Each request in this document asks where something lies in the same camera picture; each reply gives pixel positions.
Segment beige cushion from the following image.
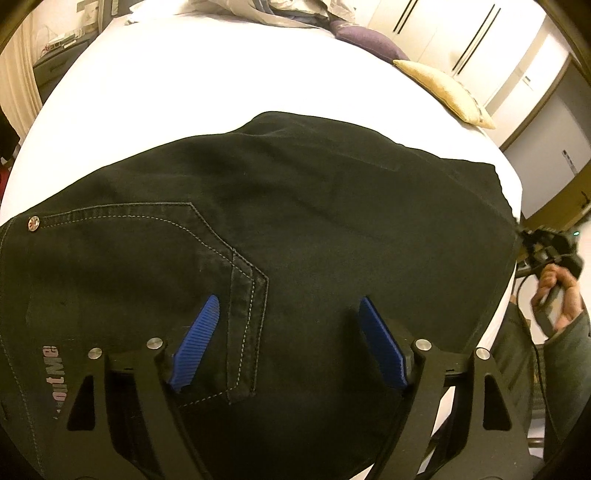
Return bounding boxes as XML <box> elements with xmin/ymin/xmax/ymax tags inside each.
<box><xmin>392</xmin><ymin>59</ymin><xmax>496</xmax><ymax>130</ymax></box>

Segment white bed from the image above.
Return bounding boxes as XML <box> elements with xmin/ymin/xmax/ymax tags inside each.
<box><xmin>0</xmin><ymin>13</ymin><xmax>523</xmax><ymax>337</ymax></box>

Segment grey nightstand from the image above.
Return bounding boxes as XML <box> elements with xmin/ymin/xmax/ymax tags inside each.
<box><xmin>32</xmin><ymin>31</ymin><xmax>88</xmax><ymax>93</ymax></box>

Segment white wardrobe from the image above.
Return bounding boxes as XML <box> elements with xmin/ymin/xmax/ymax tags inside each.
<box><xmin>355</xmin><ymin>0</ymin><xmax>591</xmax><ymax>217</ymax></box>

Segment purple cushion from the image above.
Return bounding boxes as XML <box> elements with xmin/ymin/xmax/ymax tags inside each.
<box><xmin>333</xmin><ymin>19</ymin><xmax>411</xmax><ymax>62</ymax></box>

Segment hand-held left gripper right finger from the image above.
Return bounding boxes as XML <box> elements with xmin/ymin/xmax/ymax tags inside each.
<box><xmin>359</xmin><ymin>296</ymin><xmax>546</xmax><ymax>480</ymax></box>

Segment person's right forearm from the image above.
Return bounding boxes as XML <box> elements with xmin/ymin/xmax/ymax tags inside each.
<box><xmin>538</xmin><ymin>310</ymin><xmax>591</xmax><ymax>457</ymax></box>

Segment pile of clothes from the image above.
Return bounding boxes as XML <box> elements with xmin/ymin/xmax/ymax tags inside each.
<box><xmin>240</xmin><ymin>0</ymin><xmax>370</xmax><ymax>28</ymax></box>

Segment black pants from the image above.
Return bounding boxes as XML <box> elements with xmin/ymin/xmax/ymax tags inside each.
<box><xmin>0</xmin><ymin>112</ymin><xmax>519</xmax><ymax>480</ymax></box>

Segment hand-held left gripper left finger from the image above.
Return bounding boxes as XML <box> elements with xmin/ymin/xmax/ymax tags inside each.
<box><xmin>31</xmin><ymin>295</ymin><xmax>221</xmax><ymax>480</ymax></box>

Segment person's right hand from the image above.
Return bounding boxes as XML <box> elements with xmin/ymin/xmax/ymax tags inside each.
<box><xmin>531</xmin><ymin>264</ymin><xmax>587</xmax><ymax>333</ymax></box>

